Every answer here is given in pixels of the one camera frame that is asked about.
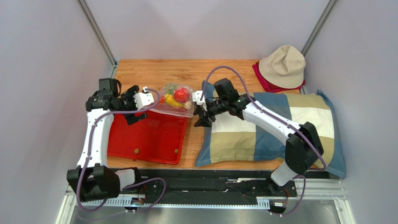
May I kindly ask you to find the red yellow apple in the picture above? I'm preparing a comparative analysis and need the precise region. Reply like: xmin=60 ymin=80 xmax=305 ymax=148
xmin=173 ymin=87 xmax=191 ymax=103

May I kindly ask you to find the clear zip top bag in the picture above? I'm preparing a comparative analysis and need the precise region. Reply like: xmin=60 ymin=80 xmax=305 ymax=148
xmin=150 ymin=83 xmax=195 ymax=118

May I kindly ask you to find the orange carrot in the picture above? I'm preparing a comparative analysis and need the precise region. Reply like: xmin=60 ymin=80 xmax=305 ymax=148
xmin=159 ymin=94 xmax=167 ymax=104

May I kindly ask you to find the yellow mango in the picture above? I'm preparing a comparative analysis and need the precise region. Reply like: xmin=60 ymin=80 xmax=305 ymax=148
xmin=166 ymin=94 xmax=184 ymax=107

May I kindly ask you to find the white green cauliflower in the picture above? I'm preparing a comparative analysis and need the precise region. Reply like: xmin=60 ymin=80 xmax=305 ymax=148
xmin=164 ymin=83 xmax=178 ymax=95

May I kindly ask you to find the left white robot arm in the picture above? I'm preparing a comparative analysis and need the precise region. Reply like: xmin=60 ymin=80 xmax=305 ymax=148
xmin=66 ymin=78 xmax=154 ymax=202

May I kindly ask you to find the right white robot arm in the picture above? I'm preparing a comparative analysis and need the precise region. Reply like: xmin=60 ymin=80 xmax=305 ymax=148
xmin=192 ymin=78 xmax=324 ymax=195

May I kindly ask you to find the plaid blue beige pillow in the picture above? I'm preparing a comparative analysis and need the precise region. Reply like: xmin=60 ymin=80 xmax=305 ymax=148
xmin=195 ymin=90 xmax=346 ymax=178

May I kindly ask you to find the red plastic tray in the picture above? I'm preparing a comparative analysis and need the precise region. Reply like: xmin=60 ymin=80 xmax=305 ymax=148
xmin=107 ymin=111 xmax=187 ymax=165

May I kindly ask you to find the red folded cloth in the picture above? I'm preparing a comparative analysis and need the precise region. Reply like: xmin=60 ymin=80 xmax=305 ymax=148
xmin=252 ymin=62 xmax=302 ymax=93

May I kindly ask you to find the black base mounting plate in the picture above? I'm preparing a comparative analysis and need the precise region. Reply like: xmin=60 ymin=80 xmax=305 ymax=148
xmin=123 ymin=169 xmax=298 ymax=205

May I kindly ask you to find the beige bucket hat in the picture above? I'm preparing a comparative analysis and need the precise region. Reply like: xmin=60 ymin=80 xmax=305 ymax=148
xmin=258 ymin=45 xmax=306 ymax=89

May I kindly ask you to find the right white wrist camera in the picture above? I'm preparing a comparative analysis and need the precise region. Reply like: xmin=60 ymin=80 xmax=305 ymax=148
xmin=192 ymin=91 xmax=207 ymax=111

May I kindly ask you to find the aluminium frame rail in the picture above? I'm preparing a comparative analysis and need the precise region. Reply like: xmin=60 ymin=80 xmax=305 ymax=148
xmin=56 ymin=169 xmax=355 ymax=224

